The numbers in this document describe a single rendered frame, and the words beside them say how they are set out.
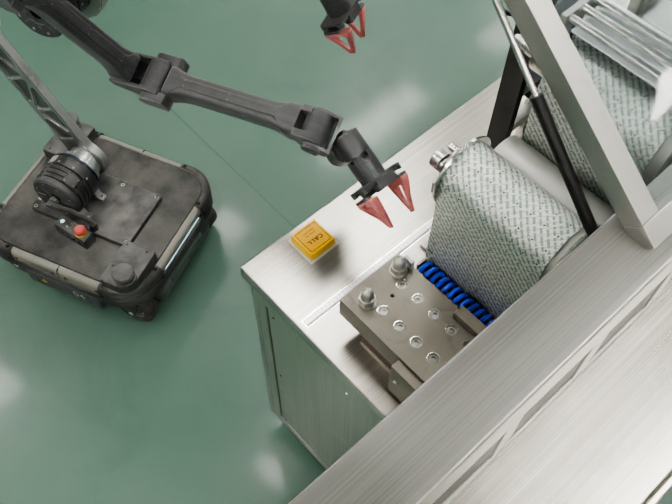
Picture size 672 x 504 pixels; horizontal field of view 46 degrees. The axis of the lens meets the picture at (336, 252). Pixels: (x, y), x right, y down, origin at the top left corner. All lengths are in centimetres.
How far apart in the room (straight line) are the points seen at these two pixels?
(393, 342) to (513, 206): 35
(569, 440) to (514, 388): 24
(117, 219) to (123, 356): 45
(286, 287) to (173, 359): 102
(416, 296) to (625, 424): 61
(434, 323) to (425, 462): 78
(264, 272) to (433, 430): 100
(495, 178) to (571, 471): 55
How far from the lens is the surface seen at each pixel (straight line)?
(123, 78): 176
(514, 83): 169
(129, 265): 248
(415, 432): 79
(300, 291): 171
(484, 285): 152
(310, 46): 346
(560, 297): 88
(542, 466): 103
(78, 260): 264
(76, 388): 270
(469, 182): 139
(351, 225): 180
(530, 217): 136
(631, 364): 111
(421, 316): 154
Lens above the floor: 239
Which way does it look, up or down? 58 degrees down
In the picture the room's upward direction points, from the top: 1 degrees clockwise
